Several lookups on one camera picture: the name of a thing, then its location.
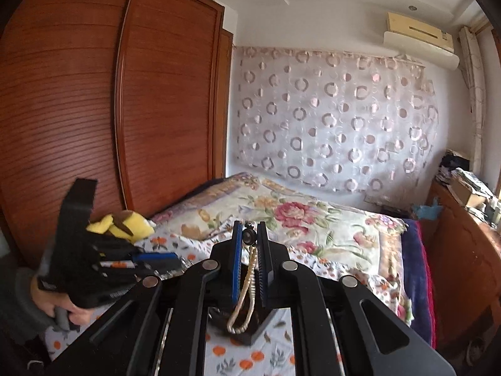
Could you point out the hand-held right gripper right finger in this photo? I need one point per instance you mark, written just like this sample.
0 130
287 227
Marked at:
264 266

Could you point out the person's left forearm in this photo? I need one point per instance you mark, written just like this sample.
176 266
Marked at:
23 301

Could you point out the patterned window curtain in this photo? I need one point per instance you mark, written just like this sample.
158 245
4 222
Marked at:
475 98

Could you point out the orange fruit print cloth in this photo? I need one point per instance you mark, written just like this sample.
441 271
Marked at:
242 360

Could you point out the cardboard box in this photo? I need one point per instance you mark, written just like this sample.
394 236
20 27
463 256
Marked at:
465 197

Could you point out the folded patterned cloth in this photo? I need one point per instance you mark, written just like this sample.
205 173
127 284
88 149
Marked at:
475 180

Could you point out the wooden cabinet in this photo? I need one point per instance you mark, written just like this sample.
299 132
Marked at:
462 262

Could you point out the wooden slatted wardrobe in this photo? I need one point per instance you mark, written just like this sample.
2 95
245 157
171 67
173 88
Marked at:
78 105

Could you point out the yellow plush toy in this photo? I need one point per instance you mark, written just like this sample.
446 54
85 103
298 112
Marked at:
137 225

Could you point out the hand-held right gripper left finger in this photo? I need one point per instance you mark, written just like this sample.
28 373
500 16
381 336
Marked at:
236 266

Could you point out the wall air conditioner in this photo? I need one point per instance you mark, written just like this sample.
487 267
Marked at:
422 51

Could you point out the black box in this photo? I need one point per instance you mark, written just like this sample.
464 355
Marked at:
258 327

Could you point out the pile of dark clothing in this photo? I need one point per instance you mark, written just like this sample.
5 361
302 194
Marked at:
454 162

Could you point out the floral blanket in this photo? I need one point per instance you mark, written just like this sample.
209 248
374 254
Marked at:
313 219

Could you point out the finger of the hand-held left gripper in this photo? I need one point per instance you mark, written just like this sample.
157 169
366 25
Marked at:
156 272
156 258

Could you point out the blue plastic bag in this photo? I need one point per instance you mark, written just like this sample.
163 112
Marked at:
426 209

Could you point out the person's left hand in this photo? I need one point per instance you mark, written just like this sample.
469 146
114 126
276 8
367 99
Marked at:
51 301

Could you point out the circle pattern sheer curtain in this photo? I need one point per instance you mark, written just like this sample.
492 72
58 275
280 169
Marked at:
332 125

